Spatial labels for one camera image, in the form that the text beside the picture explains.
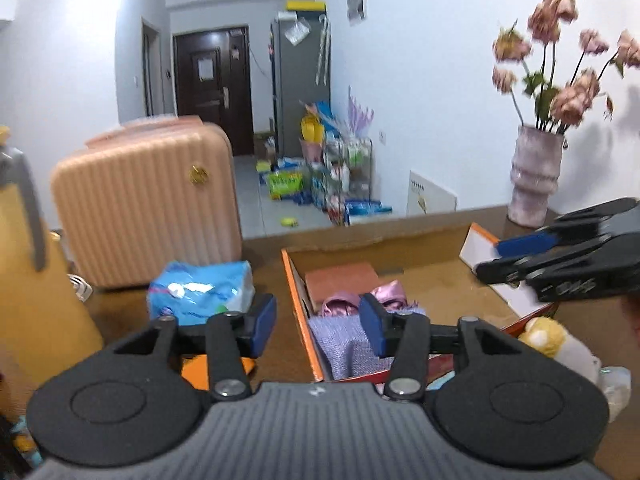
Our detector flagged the yellow white plush dog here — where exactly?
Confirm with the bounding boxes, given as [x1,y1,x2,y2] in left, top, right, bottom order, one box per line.
[518,316,601,384]

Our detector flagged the person right hand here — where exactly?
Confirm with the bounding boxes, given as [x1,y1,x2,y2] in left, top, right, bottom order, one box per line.
[620,294,640,344]

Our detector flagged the grey refrigerator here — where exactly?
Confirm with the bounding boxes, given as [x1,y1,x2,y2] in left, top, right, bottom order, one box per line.
[270,11,331,157]

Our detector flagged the blue tissue pack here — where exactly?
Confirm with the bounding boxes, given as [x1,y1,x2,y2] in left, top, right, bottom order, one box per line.
[146,261,255,325]

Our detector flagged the peach ribbed suitcase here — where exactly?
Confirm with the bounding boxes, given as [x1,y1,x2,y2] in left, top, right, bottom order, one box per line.
[51,116,242,288]

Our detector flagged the white soft ball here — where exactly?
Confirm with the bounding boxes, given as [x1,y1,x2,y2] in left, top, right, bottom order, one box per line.
[598,366,631,422]

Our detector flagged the dried pink roses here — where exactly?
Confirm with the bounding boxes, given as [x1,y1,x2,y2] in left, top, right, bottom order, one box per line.
[491,0,639,136]

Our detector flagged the yellow thermos jug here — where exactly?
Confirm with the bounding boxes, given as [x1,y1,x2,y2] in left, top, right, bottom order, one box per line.
[0,127,104,422]

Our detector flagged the green bag on floor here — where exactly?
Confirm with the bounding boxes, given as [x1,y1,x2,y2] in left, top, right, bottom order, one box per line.
[266,171,304,200]

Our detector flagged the orange felt strap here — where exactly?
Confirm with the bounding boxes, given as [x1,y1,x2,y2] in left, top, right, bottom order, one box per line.
[180,353,257,392]

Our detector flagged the wire storage rack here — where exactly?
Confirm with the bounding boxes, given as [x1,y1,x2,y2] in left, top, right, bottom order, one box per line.
[321,136,373,226]

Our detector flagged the purple fabric pouch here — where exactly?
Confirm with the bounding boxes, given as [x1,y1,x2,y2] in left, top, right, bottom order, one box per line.
[308,309,431,380]

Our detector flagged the pink satin bow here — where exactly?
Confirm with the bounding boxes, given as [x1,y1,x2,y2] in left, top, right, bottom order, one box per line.
[316,278,419,318]

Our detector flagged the dark entrance door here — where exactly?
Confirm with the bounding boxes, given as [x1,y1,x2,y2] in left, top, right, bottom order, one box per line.
[172,25,254,156]

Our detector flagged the yellow bucket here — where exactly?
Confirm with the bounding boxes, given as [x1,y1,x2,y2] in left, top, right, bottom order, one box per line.
[300,114,324,144]

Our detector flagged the red cardboard box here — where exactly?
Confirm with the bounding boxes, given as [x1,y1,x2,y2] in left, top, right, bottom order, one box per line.
[281,223,556,382]

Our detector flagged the light blue plush toy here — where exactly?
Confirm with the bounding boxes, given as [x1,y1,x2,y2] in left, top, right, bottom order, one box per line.
[426,370,456,391]

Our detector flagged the pink ceramic vase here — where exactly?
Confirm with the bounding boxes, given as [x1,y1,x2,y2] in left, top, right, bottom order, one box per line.
[508,126,564,229]

